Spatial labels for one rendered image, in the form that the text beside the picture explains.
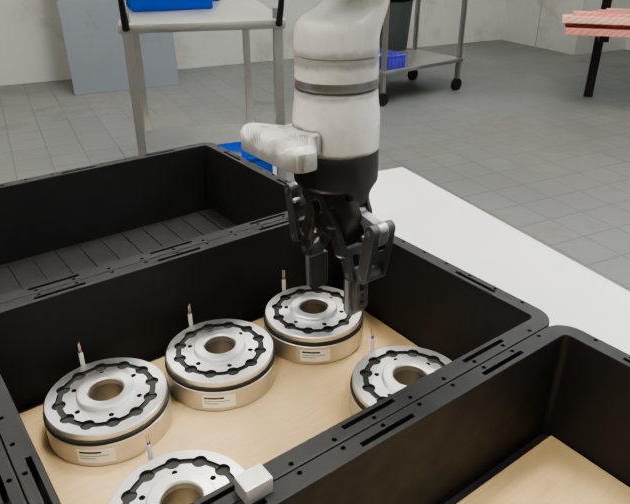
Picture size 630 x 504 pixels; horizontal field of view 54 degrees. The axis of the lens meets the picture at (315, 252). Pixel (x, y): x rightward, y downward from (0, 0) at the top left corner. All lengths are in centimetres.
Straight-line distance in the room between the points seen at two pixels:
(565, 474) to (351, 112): 33
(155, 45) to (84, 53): 58
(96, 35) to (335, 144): 512
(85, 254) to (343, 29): 52
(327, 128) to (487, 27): 766
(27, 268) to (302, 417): 45
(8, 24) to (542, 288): 550
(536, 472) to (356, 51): 36
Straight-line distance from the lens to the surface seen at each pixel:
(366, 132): 52
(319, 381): 61
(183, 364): 59
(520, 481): 54
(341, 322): 64
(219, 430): 56
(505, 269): 110
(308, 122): 52
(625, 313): 105
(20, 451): 44
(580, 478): 56
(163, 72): 569
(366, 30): 51
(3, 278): 86
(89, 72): 558
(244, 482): 37
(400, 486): 46
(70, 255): 89
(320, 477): 39
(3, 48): 614
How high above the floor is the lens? 121
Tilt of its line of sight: 28 degrees down
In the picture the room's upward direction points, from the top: straight up
